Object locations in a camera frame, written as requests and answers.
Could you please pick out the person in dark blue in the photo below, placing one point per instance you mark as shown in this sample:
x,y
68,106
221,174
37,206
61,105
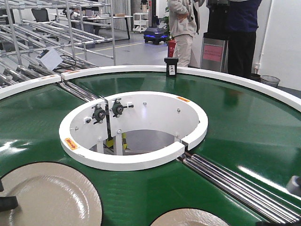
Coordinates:
x,y
242,26

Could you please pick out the white outer conveyor rim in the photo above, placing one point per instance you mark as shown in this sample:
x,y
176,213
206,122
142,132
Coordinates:
x,y
282,96

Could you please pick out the black sensor box on rim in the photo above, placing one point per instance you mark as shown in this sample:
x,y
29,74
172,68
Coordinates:
x,y
171,66

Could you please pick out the beige plate black rim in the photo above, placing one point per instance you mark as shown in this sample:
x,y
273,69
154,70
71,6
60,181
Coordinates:
x,y
51,194
188,217

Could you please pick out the metal roller rack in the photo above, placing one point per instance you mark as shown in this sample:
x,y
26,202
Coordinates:
x,y
30,38

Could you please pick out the blue lit mobile robot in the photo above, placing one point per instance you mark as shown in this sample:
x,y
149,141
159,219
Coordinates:
x,y
156,35

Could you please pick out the person in beige clothes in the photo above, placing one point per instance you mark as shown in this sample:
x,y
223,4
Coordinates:
x,y
184,22

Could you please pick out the mesh waste bin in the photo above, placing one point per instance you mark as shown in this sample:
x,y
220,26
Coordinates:
x,y
270,80

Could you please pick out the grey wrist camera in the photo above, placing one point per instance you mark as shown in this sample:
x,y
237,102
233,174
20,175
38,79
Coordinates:
x,y
294,185

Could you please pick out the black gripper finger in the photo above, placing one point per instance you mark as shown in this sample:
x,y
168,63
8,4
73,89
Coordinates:
x,y
8,202

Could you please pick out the white box on rack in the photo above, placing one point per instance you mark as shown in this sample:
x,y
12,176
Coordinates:
x,y
49,58

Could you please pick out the black water dispenser machine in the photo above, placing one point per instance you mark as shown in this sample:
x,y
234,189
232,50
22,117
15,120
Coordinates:
x,y
215,41

